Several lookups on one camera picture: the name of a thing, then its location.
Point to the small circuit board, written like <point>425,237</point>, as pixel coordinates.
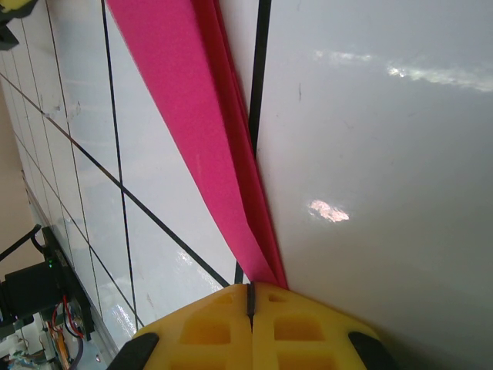
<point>63,347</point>

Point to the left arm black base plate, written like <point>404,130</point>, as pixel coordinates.
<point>82,312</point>

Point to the pink square paper sheet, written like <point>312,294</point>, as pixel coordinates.
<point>185,96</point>

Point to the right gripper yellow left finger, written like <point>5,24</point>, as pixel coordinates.
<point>204,335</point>

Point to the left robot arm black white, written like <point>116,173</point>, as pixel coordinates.
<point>31,285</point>

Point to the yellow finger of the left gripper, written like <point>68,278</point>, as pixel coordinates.
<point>15,4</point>

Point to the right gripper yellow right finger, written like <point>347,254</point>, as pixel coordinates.
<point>304,335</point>

